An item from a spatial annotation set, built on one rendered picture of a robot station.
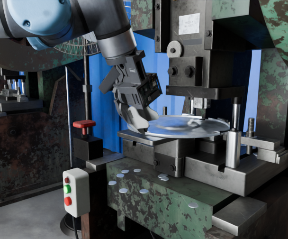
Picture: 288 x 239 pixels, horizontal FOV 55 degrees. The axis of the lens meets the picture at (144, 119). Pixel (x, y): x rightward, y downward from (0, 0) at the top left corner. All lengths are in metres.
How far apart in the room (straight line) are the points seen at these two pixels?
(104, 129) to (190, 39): 2.52
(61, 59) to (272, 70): 1.44
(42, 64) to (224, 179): 1.52
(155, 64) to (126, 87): 1.96
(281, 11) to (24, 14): 0.37
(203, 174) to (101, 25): 0.45
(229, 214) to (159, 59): 2.02
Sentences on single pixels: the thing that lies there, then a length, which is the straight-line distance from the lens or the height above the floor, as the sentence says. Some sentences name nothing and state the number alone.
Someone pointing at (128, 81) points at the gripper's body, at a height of 0.92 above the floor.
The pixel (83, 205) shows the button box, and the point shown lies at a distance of 0.91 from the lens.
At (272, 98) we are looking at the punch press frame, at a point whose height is 0.85.
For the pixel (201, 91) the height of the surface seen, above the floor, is 0.88.
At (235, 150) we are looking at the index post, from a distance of 0.70.
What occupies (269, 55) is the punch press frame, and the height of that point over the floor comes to 0.98.
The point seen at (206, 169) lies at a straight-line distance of 0.75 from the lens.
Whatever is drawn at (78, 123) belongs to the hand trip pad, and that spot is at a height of 0.76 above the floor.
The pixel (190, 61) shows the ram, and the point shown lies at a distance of 0.78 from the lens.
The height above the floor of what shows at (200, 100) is 0.85.
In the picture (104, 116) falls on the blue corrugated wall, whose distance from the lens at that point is 3.21.
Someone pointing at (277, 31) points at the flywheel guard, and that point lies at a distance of 0.53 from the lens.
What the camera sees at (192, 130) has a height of 0.78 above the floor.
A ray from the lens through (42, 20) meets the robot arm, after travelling 0.40.
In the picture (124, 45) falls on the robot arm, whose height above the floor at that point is 0.99.
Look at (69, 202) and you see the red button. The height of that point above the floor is 0.54.
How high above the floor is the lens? 0.94
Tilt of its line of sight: 11 degrees down
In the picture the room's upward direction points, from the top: straight up
